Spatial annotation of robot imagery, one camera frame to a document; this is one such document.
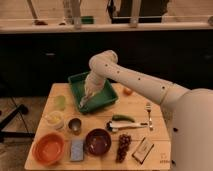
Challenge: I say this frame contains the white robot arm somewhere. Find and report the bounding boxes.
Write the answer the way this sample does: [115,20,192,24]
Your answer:
[85,50,213,171]

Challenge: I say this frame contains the green plastic cup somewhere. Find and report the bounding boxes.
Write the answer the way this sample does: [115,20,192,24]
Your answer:
[54,95,66,111]

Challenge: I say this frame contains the orange plastic bowl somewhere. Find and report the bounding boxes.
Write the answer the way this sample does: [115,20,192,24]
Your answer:
[32,133,65,166]

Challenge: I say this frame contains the orange fruit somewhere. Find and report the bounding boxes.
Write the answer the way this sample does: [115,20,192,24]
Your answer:
[123,87,133,96]

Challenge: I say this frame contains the dark brown box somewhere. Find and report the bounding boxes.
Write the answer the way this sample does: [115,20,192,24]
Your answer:
[132,137,154,164]

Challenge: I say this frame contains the green cucumber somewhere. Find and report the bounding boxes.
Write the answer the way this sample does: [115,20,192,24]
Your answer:
[112,115,135,122]

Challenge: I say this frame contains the blue sponge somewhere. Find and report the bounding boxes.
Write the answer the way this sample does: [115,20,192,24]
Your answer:
[70,139,84,162]

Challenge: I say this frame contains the dark red bowl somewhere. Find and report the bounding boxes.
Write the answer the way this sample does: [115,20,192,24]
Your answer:
[84,129,112,156]

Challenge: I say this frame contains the black stand legs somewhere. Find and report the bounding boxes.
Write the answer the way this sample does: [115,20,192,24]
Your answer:
[0,76,36,143]

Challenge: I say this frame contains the white towel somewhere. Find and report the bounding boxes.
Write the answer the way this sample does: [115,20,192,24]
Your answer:
[79,94,93,108]

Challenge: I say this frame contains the bunch of red grapes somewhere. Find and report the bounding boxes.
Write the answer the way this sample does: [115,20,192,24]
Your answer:
[116,134,131,163]

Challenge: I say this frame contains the black white kitchen tool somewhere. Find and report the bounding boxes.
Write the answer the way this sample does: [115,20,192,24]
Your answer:
[106,121,148,132]

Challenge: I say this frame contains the small metal cup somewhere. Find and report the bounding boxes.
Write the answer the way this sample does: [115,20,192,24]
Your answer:
[68,118,82,135]

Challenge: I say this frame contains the green plastic bin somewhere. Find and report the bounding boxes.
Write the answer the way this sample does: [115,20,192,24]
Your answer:
[68,72,118,114]

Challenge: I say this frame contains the green box on shelf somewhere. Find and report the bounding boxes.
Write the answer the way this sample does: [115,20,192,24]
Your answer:
[81,16,94,24]

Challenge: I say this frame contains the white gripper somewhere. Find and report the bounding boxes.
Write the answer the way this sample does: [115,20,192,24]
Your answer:
[84,71,106,96]

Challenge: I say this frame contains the clear cup with yellow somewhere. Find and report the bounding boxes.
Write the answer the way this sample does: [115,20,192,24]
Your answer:
[44,111,64,130]

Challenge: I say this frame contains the silver fork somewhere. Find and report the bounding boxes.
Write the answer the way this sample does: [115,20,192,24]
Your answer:
[145,102,153,131]

